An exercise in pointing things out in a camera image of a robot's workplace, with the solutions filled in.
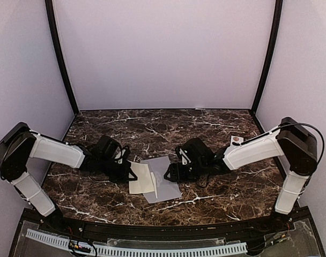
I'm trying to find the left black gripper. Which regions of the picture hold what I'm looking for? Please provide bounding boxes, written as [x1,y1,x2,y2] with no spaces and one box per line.
[98,156,137,184]

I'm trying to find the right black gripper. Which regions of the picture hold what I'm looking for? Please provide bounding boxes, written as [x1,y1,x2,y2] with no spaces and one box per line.
[164,160,207,183]

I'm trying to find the grey envelope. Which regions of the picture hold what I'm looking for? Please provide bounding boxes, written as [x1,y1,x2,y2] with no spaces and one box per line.
[140,156,182,204]

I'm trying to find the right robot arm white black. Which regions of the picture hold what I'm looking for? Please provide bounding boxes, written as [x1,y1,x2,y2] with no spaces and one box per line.
[164,117,324,232]

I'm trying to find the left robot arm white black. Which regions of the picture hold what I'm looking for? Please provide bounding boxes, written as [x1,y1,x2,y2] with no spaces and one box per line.
[0,122,138,233]

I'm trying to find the white sticker sheet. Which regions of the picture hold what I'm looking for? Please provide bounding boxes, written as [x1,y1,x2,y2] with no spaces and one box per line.
[230,135,244,146]

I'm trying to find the black front table rail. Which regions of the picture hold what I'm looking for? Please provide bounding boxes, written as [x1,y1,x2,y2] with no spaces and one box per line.
[52,217,278,241]

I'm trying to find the white slotted cable duct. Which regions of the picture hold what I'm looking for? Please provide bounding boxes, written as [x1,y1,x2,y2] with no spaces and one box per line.
[26,229,247,256]

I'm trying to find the left black frame post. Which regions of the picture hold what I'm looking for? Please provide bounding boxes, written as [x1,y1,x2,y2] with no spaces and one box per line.
[45,0,79,116]

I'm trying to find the black frame post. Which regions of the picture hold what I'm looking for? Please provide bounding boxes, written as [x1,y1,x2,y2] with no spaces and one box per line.
[250,0,283,116]
[45,0,79,116]

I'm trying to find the right black frame post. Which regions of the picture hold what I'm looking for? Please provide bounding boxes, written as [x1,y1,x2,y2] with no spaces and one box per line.
[250,0,283,116]

